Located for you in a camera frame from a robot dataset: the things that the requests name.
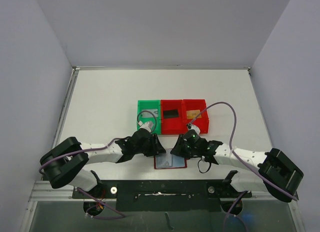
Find gold credit card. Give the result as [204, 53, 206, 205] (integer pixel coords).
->
[186, 109, 202, 119]

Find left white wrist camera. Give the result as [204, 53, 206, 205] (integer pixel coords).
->
[137, 121, 154, 132]

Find green plastic bin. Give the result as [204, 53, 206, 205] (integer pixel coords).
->
[137, 100, 161, 135]

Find red bin with black card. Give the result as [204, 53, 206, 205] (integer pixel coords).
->
[160, 100, 184, 135]

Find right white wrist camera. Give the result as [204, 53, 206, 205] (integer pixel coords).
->
[187, 124, 201, 135]

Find black credit card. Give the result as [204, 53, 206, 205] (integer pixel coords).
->
[163, 109, 179, 119]

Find aluminium front rail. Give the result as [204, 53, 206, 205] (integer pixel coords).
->
[28, 181, 74, 202]

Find red bin with gold card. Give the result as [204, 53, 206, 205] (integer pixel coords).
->
[183, 99, 210, 134]

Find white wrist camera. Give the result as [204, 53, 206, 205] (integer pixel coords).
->
[137, 121, 154, 132]
[187, 124, 201, 135]

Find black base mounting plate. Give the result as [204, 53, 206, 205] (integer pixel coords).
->
[72, 179, 252, 213]

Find red leather card holder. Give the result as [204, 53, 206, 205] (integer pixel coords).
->
[154, 148, 187, 170]

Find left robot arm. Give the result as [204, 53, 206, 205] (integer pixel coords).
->
[39, 129, 166, 198]

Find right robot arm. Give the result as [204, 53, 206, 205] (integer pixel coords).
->
[171, 130, 304, 203]

